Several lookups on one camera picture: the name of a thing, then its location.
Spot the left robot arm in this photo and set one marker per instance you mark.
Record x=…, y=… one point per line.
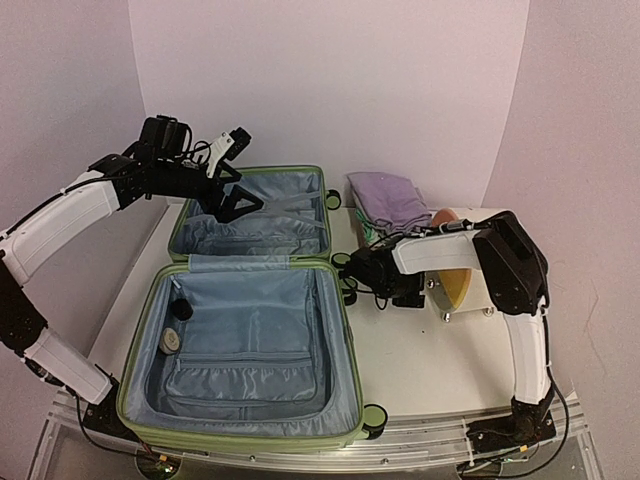
x=32, y=243

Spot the white cylindrical container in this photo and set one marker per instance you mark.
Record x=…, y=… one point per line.
x=459, y=291

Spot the green tie-dye garment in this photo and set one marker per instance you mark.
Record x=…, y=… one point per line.
x=383, y=223

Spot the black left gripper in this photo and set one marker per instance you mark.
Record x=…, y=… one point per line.
x=226, y=211

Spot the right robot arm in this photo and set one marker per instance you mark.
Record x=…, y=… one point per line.
x=472, y=262

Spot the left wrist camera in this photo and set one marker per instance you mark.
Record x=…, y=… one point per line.
x=227, y=147

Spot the pink perforated plastic basket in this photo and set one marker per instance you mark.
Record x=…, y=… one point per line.
x=370, y=232

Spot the small grey round jar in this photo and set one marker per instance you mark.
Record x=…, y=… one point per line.
x=169, y=342

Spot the green hard-shell suitcase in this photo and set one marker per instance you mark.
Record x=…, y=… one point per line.
x=269, y=322

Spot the small black round object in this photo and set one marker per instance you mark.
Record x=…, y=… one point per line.
x=181, y=309

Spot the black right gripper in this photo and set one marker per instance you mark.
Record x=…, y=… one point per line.
x=414, y=299

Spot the curved aluminium rail base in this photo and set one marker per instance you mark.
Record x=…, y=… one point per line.
x=84, y=441

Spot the purple garment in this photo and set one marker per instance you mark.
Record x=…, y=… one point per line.
x=389, y=202

